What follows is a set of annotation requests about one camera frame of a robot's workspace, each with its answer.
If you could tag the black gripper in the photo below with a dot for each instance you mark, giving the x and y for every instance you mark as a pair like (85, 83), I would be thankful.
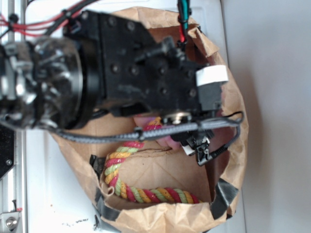
(126, 72)

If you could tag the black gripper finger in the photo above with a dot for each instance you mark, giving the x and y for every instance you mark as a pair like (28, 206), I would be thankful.
(195, 143)

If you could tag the pink plush toy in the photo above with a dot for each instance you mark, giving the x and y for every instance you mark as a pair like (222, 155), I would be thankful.
(152, 123)

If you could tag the brown paper-lined cardboard box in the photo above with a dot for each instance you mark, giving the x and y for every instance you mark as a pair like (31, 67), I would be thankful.
(159, 190)

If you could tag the black mounting plate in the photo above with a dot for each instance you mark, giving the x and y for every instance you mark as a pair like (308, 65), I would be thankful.
(7, 150)

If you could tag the aluminium frame rail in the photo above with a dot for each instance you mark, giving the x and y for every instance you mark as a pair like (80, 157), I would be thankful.
(13, 185)

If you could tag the metal corner bracket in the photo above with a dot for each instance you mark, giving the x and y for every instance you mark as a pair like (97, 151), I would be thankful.
(11, 222)

